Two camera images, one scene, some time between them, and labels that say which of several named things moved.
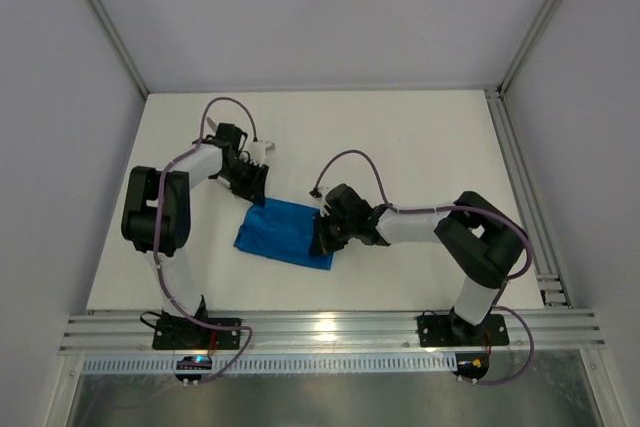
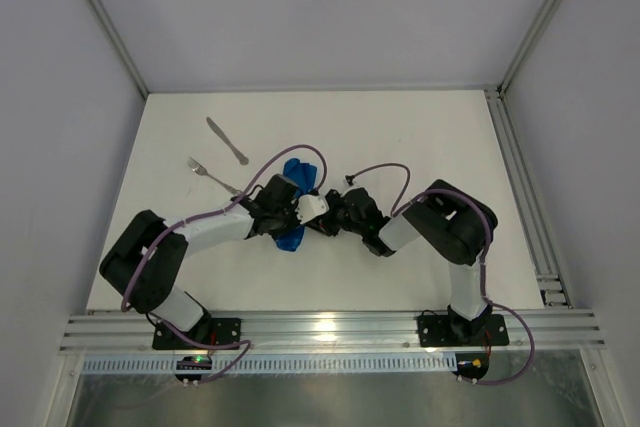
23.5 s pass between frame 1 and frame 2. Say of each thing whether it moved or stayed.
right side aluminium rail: stayed
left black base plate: stayed
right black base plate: stayed
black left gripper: moved
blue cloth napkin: moved
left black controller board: stayed
